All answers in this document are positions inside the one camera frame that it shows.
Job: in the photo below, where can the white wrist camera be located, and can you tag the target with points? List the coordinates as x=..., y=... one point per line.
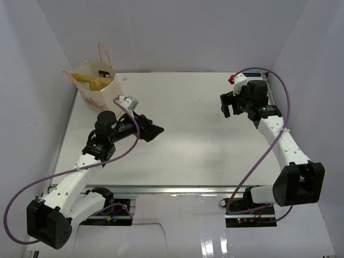
x=238, y=81
x=127, y=102

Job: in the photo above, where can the beige paper bag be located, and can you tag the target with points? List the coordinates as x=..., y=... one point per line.
x=98, y=100

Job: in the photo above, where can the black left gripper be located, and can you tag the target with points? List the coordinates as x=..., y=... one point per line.
x=149, y=130

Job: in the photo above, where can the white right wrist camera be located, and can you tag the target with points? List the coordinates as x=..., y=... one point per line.
x=238, y=81

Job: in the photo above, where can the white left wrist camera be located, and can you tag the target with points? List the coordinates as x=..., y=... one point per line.
x=127, y=102

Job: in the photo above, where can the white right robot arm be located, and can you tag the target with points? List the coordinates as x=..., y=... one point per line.
x=300, y=180

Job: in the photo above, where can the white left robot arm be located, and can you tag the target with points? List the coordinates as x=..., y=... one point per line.
x=52, y=219

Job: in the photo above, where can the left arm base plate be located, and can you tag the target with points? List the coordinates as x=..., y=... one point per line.
x=114, y=216

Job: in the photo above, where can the brown M&M packet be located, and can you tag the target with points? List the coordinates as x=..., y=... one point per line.
x=104, y=74

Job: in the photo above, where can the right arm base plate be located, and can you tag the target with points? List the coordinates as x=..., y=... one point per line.
x=260, y=218

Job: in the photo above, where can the blue table label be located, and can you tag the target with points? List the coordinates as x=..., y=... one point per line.
x=252, y=74

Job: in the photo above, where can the kettle chips bag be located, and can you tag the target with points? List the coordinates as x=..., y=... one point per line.
x=92, y=83

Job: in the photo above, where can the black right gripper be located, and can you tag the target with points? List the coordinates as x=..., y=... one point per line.
x=227, y=100

